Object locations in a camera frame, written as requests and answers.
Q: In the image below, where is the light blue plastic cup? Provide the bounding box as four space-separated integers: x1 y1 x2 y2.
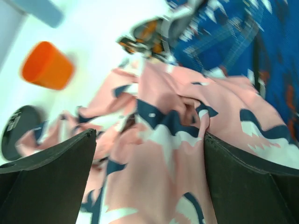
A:
11 0 64 28

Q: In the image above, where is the blue white red patterned cloth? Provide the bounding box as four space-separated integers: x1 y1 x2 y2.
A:
162 0 299 141

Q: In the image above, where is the black round disc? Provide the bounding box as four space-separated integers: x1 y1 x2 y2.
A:
0 105 45 163

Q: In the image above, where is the black orange patterned cloth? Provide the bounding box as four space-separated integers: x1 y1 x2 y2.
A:
116 18 168 62

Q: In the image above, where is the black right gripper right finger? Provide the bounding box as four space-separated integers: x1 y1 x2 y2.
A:
204 133 299 224

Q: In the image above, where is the pink navy patterned cloth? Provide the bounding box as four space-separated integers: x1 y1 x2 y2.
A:
16 62 299 224

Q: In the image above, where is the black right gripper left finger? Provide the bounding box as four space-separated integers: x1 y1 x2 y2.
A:
0 129 96 224

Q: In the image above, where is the orange plastic bowl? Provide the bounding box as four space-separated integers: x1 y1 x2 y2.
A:
21 41 75 90

